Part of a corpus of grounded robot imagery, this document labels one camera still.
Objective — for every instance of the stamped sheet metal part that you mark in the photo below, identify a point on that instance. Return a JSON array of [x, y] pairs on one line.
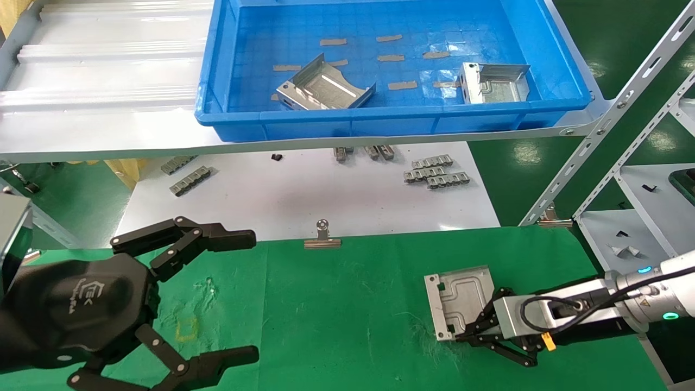
[[494, 87], [320, 87], [459, 298]]

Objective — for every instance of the silver binder clip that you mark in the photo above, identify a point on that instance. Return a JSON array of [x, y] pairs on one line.
[[323, 243], [554, 221]]

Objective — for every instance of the small white metal scrap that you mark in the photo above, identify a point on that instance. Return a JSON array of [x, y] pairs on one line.
[[624, 251]]

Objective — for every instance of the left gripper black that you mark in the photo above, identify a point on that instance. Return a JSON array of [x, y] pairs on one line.
[[81, 304]]

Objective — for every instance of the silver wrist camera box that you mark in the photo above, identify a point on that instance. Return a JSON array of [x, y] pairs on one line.
[[13, 228], [513, 320]]

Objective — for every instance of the grey side rack shelf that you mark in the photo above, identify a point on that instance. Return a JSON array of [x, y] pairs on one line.
[[651, 217]]

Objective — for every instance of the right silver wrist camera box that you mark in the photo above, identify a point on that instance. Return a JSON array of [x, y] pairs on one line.
[[513, 320]]

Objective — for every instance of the black binder clip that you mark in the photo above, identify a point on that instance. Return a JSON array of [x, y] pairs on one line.
[[30, 186]]

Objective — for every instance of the blue plastic bin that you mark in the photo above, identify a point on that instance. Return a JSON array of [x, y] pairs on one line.
[[250, 117]]

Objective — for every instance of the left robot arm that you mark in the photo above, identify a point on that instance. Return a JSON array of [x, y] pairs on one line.
[[11, 347]]

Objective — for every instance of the green table cloth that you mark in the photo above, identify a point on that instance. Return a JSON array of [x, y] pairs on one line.
[[353, 304]]

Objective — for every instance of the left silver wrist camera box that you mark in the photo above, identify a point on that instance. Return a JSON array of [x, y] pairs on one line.
[[13, 228]]

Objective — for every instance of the dark green tray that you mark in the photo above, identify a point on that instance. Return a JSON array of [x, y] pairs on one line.
[[685, 182]]

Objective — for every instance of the yellow cardboard piece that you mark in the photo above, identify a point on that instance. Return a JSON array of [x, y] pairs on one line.
[[126, 171]]

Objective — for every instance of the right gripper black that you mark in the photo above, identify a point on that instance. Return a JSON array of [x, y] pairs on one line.
[[488, 328]]

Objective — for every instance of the slotted grey rack upright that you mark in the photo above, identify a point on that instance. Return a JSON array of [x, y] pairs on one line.
[[613, 108], [630, 157]]

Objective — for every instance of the white corrugated sheet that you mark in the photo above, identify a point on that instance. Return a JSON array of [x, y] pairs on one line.
[[108, 54]]

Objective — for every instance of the grey toothed metal bracket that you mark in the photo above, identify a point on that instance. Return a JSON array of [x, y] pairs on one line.
[[178, 165], [342, 154], [423, 174], [448, 180], [372, 152], [190, 181], [386, 152], [432, 162]]

